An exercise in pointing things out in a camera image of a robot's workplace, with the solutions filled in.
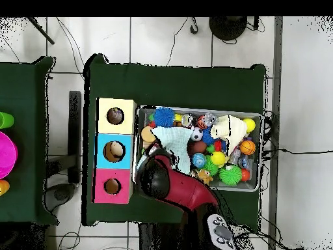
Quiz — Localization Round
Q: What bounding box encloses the mint knitted cloth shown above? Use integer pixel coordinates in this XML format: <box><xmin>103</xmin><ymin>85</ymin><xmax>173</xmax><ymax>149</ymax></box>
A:
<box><xmin>137</xmin><ymin>126</ymin><xmax>195</xmax><ymax>176</ymax></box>

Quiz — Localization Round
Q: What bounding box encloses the blue spiky rubber ball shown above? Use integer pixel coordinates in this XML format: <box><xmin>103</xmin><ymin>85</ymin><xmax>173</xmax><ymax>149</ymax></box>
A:
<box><xmin>153</xmin><ymin>106</ymin><xmax>176</xmax><ymax>128</ymax></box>

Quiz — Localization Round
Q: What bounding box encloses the cream knitted cloth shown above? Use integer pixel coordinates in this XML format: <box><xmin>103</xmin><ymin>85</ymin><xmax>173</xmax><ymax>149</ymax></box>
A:
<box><xmin>209</xmin><ymin>114</ymin><xmax>248</xmax><ymax>157</ymax></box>

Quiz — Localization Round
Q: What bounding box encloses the wooden three-hole sorting box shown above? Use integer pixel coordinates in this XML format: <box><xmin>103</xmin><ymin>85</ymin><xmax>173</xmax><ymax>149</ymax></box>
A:
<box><xmin>92</xmin><ymin>97</ymin><xmax>138</xmax><ymax>204</ymax></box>

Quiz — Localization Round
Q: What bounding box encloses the small soccer ball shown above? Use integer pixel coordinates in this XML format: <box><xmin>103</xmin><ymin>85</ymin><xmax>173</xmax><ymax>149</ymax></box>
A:
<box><xmin>191</xmin><ymin>126</ymin><xmax>204</xmax><ymax>141</ymax></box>

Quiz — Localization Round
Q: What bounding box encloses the globe print ball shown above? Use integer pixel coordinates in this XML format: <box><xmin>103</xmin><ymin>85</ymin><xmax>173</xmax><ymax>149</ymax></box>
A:
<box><xmin>191</xmin><ymin>152</ymin><xmax>207</xmax><ymax>169</ymax></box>

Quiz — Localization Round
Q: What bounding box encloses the dark green tablecloth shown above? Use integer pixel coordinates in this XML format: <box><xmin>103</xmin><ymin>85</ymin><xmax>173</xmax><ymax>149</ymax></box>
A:
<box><xmin>81</xmin><ymin>53</ymin><xmax>267</xmax><ymax>227</ymax></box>
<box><xmin>0</xmin><ymin>55</ymin><xmax>59</xmax><ymax>226</ymax></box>

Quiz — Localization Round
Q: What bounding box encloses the brown plush animal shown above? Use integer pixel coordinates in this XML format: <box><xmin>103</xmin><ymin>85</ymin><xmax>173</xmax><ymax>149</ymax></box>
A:
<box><xmin>197</xmin><ymin>169</ymin><xmax>214</xmax><ymax>186</ymax></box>

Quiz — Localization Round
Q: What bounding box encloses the yellow plastic ball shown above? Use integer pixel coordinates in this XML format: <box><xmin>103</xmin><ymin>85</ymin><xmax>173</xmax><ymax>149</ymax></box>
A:
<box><xmin>209</xmin><ymin>150</ymin><xmax>226</xmax><ymax>166</ymax></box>
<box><xmin>242</xmin><ymin>117</ymin><xmax>256</xmax><ymax>133</ymax></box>

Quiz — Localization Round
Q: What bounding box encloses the large green spiky ball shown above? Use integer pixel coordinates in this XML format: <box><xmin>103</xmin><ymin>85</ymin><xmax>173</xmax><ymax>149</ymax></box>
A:
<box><xmin>217</xmin><ymin>164</ymin><xmax>243</xmax><ymax>186</ymax></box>

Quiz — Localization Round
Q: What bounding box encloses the orange basketball toy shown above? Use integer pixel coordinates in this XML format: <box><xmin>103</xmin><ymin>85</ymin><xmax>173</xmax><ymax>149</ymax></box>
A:
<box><xmin>239</xmin><ymin>139</ymin><xmax>256</xmax><ymax>156</ymax></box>

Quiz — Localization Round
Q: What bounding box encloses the black stand bar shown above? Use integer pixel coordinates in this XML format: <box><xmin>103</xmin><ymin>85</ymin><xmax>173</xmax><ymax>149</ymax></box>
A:
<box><xmin>68</xmin><ymin>90</ymin><xmax>82</xmax><ymax>184</ymax></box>

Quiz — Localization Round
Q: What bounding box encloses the grey round base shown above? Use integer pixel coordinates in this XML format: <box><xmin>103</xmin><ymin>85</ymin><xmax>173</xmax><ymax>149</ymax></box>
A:
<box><xmin>43</xmin><ymin>182</ymin><xmax>77</xmax><ymax>212</ymax></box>

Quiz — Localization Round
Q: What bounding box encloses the black round stand base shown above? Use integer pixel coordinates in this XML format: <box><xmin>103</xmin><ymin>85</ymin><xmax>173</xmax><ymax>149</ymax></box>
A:
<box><xmin>208</xmin><ymin>16</ymin><xmax>248</xmax><ymax>42</ymax></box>

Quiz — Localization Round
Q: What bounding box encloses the pink plastic bowl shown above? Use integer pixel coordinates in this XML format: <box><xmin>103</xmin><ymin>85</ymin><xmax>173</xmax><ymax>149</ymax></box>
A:
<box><xmin>0</xmin><ymin>130</ymin><xmax>19</xmax><ymax>180</ymax></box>

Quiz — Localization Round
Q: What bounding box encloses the green plastic cup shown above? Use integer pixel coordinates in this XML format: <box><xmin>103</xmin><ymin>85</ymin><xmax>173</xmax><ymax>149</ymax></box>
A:
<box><xmin>0</xmin><ymin>111</ymin><xmax>16</xmax><ymax>130</ymax></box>

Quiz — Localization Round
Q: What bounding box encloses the black rod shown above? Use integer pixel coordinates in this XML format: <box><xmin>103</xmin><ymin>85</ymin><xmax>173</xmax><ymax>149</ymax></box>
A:
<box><xmin>26</xmin><ymin>16</ymin><xmax>55</xmax><ymax>46</ymax></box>

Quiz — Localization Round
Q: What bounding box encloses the orange plastic toy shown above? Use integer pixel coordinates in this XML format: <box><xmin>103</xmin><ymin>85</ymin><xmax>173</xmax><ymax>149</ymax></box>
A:
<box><xmin>0</xmin><ymin>179</ymin><xmax>10</xmax><ymax>197</ymax></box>

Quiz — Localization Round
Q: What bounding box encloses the wire mesh bin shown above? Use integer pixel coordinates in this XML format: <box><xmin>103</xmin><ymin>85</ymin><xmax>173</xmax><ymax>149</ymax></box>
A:
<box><xmin>132</xmin><ymin>104</ymin><xmax>264</xmax><ymax>193</ymax></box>

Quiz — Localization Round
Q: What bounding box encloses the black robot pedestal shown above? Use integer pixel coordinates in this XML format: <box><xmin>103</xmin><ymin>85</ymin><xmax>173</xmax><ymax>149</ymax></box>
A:
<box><xmin>137</xmin><ymin>222</ymin><xmax>191</xmax><ymax>250</ymax></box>

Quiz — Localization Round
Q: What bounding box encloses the black cable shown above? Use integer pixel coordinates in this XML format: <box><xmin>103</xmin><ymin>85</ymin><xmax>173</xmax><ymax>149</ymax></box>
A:
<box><xmin>262</xmin><ymin>147</ymin><xmax>333</xmax><ymax>156</ymax></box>

